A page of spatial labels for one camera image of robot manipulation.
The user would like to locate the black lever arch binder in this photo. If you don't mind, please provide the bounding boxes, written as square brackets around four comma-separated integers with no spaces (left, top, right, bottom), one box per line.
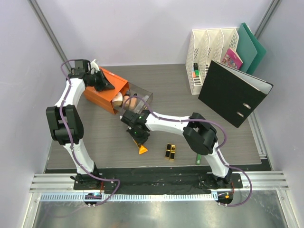
[198,60,273,128]

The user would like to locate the beige foundation bottle clear cap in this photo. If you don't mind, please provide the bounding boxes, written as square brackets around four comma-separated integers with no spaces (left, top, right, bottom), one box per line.
[123,92,131,109]

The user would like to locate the cream oval compact bottle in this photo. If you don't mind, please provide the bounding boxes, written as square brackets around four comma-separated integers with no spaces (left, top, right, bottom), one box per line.
[111,92,124,107]

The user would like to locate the green lipstick box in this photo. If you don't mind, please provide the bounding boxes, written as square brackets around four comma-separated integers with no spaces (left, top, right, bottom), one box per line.
[196,154,201,165]

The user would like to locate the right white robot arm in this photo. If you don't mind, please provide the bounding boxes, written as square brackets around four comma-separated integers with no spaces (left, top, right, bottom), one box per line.
[120,110,232,188]

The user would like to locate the white mesh file rack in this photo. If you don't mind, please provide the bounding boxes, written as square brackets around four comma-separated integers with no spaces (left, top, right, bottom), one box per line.
[185,27,239,95]

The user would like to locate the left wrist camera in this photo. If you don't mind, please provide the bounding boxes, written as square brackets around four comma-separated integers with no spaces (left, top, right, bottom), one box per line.
[74,59,91,73]

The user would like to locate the beige foundation bottle black cap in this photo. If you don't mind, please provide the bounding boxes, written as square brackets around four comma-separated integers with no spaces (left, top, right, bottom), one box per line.
[128,93,138,111]

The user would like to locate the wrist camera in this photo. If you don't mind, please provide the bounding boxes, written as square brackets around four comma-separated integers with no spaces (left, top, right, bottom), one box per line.
[120,110,141,126]
[74,59,91,73]

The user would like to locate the white slotted cable duct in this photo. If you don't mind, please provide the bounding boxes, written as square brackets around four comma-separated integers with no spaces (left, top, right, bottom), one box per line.
[40,192,218,202]

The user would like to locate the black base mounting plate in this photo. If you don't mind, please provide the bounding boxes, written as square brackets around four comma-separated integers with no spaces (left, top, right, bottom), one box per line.
[71,166,243,195]

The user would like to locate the orange white tube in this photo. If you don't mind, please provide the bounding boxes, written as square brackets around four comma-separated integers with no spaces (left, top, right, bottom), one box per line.
[133,140,148,155]

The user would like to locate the green folder front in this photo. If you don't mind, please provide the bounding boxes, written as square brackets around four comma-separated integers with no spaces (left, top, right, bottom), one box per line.
[237,23,257,73]

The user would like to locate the green orange highlighter markers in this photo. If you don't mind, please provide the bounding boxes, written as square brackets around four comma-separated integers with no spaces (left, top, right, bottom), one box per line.
[192,63,200,78]

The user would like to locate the green folder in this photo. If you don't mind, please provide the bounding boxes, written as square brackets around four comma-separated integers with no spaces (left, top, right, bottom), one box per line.
[237,23,257,73]
[244,23,266,75]

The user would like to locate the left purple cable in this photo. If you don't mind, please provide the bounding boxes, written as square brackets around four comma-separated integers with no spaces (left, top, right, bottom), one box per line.
[59,58,121,207]

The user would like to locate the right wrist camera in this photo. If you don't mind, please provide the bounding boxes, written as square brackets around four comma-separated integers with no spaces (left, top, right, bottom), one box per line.
[120,110,141,126]

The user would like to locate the pink booklet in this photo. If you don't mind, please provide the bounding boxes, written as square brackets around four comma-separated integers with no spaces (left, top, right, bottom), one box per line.
[221,48,243,70]

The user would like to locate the clear liquid bottle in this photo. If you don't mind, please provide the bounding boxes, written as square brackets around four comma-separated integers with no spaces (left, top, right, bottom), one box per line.
[135,95,149,112]

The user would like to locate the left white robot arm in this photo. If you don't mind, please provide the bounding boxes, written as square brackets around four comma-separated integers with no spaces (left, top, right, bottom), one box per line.
[46,67,109,190]

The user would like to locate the green folder back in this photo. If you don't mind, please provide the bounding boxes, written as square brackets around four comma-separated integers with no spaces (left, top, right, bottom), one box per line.
[244,23,266,75]

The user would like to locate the orange drawer organizer box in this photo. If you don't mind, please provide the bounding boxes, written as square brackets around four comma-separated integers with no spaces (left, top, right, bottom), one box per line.
[83,67,130,115]

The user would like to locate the clear acrylic drawer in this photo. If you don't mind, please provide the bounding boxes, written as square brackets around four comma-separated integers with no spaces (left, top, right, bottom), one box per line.
[112,83,153,113]

